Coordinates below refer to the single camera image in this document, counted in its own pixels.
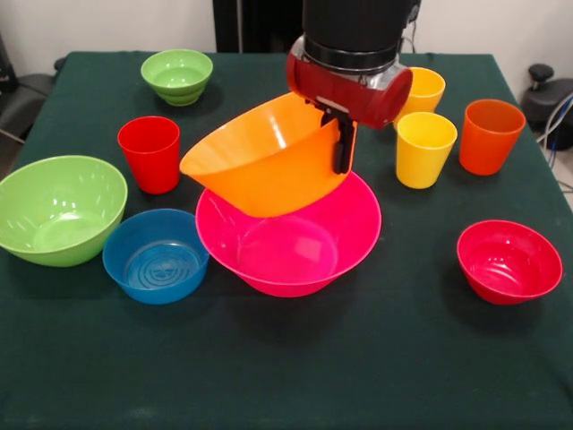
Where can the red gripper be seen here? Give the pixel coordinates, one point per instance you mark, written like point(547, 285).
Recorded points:
point(358, 96)

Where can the large orange bowl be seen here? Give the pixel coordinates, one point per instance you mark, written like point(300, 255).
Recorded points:
point(268, 179)

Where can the large pink bowl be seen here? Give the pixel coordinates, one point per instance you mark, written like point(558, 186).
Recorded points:
point(286, 251)

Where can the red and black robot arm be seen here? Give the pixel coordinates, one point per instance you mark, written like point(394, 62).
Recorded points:
point(353, 27)

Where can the yellow cup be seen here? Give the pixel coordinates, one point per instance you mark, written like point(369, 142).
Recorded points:
point(423, 165)
point(427, 92)

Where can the black cabinet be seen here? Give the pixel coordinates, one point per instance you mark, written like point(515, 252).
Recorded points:
point(259, 22)

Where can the orange cup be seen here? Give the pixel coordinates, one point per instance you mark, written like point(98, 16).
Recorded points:
point(485, 152)

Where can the small green bowl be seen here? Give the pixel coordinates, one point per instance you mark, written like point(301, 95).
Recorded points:
point(177, 76)

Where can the red cup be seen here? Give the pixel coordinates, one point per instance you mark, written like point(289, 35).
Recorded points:
point(152, 170)

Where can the black equipment base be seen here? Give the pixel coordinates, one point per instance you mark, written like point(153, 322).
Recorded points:
point(546, 98)

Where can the red bowl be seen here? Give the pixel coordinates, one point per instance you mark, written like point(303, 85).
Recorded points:
point(506, 264)

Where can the dark green tablecloth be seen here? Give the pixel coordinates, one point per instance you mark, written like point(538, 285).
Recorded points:
point(286, 358)

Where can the blue bowl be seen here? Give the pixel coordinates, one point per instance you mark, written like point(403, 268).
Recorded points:
point(154, 293)

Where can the large green bowl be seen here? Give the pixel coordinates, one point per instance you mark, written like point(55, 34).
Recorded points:
point(58, 210)

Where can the black chair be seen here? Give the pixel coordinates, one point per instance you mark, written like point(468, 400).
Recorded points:
point(27, 98)

